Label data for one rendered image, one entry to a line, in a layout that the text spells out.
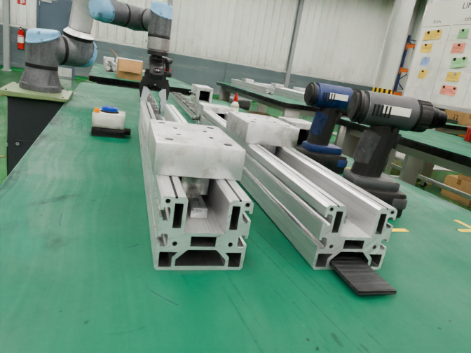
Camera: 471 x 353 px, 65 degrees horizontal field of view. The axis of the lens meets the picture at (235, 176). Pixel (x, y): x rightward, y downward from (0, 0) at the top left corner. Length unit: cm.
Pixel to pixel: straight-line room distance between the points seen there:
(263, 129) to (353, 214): 28
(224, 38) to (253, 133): 1193
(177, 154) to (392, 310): 29
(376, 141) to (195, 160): 38
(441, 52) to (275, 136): 357
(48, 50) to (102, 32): 1047
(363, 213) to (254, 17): 1253
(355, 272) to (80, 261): 31
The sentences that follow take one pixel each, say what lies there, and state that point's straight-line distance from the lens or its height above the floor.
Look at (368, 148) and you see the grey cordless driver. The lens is 72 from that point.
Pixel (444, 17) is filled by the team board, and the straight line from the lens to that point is 434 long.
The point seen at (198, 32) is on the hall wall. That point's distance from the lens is 1241.
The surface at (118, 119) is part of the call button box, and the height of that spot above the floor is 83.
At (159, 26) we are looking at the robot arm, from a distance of 134.
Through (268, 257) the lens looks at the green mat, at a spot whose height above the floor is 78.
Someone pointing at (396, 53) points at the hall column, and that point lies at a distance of 915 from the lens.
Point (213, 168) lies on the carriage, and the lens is 46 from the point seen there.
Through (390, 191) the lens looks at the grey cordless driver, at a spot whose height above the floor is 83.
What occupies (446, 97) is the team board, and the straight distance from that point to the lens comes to 406.
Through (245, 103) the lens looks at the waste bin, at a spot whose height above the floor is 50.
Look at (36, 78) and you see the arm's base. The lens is 165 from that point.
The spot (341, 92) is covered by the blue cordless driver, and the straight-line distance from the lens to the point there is 97.
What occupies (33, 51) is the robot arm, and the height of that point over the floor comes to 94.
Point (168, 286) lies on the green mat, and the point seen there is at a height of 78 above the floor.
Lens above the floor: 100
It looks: 16 degrees down
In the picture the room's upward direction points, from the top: 9 degrees clockwise
